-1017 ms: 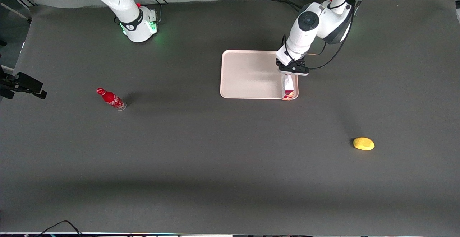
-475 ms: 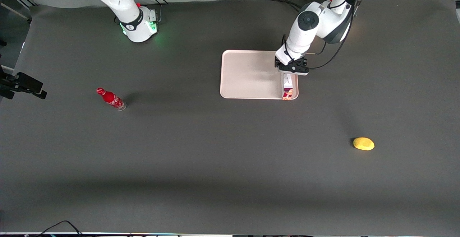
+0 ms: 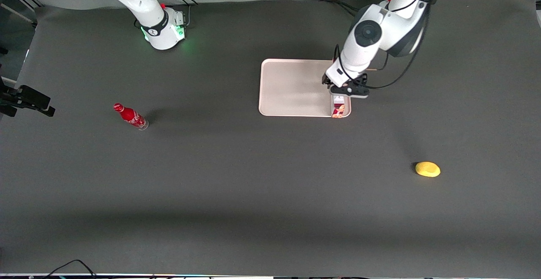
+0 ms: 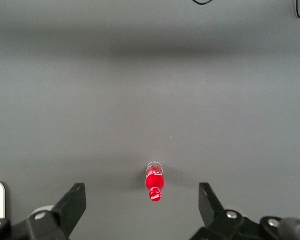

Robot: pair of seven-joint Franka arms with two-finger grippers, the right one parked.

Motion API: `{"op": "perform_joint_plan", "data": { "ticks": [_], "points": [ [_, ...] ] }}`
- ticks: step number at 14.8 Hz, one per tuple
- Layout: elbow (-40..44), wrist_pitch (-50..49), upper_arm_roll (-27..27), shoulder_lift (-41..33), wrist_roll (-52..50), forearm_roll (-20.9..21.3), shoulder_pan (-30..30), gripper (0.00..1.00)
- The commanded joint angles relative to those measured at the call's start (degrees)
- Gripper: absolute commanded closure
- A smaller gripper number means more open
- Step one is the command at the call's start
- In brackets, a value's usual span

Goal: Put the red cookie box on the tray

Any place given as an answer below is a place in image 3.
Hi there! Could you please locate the red tartan cookie box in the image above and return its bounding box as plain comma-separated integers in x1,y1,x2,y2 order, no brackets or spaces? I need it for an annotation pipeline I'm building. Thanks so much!
331,95,347,119

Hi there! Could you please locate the red cola bottle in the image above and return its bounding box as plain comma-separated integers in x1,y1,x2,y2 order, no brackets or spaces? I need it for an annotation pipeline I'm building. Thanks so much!
113,103,149,131

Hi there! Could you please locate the pale pink rectangular tray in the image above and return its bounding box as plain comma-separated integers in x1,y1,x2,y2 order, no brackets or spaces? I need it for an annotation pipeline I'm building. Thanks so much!
259,58,352,118

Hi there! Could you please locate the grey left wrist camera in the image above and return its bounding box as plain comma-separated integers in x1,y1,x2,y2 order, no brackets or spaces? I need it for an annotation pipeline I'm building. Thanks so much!
330,85,369,99

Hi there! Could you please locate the yellow lemon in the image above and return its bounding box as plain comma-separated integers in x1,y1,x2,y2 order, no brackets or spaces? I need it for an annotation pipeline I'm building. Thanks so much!
415,161,441,178

